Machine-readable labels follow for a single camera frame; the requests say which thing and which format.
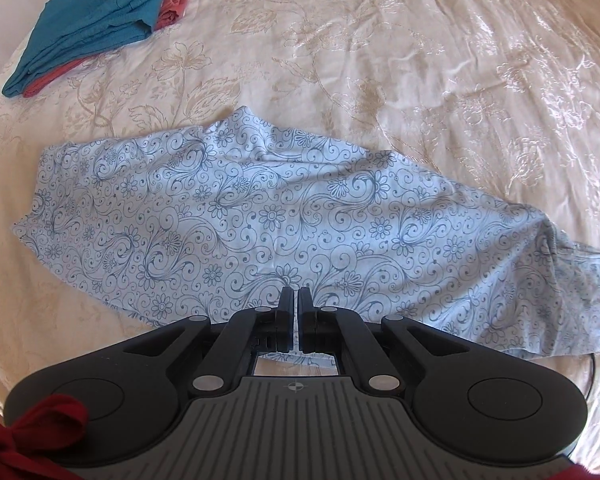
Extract red folded garment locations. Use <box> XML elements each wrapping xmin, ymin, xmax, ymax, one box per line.
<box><xmin>22</xmin><ymin>0</ymin><xmax>188</xmax><ymax>98</ymax></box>

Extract cream floral bedspread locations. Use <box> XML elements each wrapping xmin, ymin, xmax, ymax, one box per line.
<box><xmin>0</xmin><ymin>0</ymin><xmax>600</xmax><ymax>476</ymax></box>

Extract teal folded garment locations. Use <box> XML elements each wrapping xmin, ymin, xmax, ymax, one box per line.
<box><xmin>2</xmin><ymin>0</ymin><xmax>162</xmax><ymax>98</ymax></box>

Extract light blue floral pants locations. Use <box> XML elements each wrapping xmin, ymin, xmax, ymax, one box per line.
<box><xmin>14</xmin><ymin>107</ymin><xmax>600</xmax><ymax>356</ymax></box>

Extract red fabric strap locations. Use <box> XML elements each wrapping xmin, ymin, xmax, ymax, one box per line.
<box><xmin>0</xmin><ymin>392</ymin><xmax>91</xmax><ymax>480</ymax></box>

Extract black cable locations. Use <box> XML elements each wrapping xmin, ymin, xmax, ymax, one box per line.
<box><xmin>582</xmin><ymin>352</ymin><xmax>598</xmax><ymax>403</ymax></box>

